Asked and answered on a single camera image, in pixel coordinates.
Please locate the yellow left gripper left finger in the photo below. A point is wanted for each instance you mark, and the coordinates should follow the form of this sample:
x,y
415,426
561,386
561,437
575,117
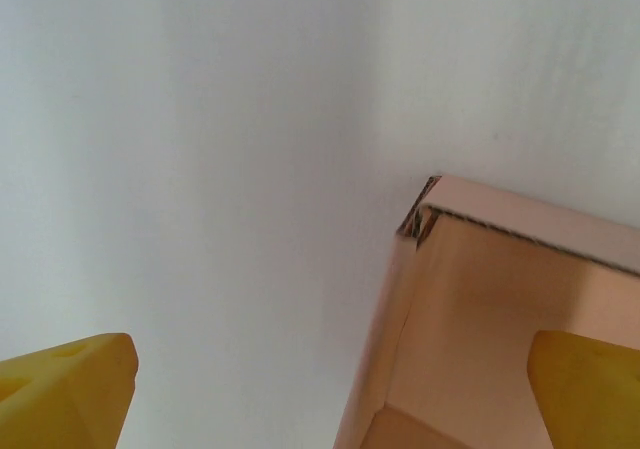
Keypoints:
x,y
60,394

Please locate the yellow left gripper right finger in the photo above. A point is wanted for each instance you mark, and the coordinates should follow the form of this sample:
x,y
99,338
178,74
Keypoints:
x,y
595,399

